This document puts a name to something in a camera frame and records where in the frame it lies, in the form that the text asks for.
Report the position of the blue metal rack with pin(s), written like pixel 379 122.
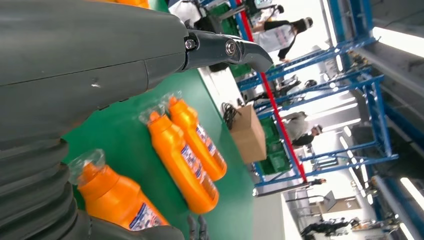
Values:
pixel 377 116
pixel 314 60

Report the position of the person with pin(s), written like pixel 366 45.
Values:
pixel 275 38
pixel 296 127

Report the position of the ceiling light strip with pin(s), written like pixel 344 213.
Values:
pixel 397 41

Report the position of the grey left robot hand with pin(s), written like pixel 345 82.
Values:
pixel 82 49

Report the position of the brown cardboard box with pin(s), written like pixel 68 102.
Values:
pixel 248 136

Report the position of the red bar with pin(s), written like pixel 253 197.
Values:
pixel 278 119

